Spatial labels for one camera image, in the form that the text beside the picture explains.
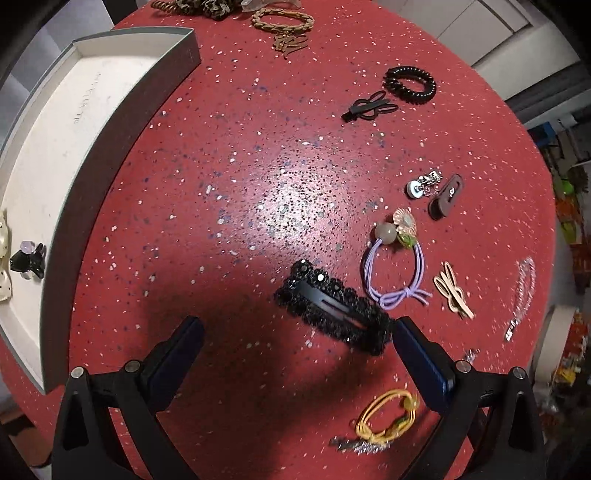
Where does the white round object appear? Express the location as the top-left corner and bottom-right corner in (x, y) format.
(536, 307), (578, 384)

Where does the brown snap hair clip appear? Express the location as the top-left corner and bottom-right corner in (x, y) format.
(427, 174), (464, 219)

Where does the cream dotted bow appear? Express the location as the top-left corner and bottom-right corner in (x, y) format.
(0, 210), (12, 303)

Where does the brown braided tie with charm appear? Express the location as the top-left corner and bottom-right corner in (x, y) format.
(252, 7), (315, 54)

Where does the grey box with white inside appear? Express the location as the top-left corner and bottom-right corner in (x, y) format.
(0, 27), (201, 395)

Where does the small black claw clip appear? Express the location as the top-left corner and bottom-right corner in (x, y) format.
(10, 240), (47, 280)

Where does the black bow hair clip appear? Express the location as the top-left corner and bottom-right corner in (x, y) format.
(342, 91), (399, 123)

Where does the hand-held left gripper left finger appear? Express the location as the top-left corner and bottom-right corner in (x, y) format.
(52, 316), (205, 480)

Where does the silver decorated hairpin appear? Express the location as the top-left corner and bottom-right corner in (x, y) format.
(330, 434), (393, 455)

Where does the black beaded hair clip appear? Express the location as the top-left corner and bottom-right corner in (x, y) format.
(274, 259), (395, 356)

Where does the leopard print scrunchie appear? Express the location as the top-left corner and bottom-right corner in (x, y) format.
(185, 0), (245, 20)

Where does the yellow beaded hair tie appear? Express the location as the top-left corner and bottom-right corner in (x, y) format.
(355, 389), (419, 439)

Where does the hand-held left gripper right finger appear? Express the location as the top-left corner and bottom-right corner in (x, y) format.
(392, 316), (546, 480)

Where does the beige bow hair clip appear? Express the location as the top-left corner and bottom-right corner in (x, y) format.
(433, 261), (475, 319)

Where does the white cabinet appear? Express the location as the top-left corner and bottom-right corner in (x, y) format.
(379, 0), (583, 84)

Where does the black spiral hair tie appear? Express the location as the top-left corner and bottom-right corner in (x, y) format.
(382, 66), (437, 103)

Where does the brown spiral hair tie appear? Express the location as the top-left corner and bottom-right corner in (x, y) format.
(151, 0), (195, 16)

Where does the purple hair tie with flower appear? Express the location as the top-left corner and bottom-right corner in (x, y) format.
(361, 208), (433, 310)

